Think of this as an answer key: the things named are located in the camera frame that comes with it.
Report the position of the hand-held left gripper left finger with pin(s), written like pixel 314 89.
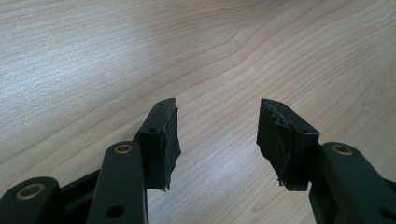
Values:
pixel 158 143

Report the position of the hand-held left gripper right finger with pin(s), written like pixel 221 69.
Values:
pixel 289 146

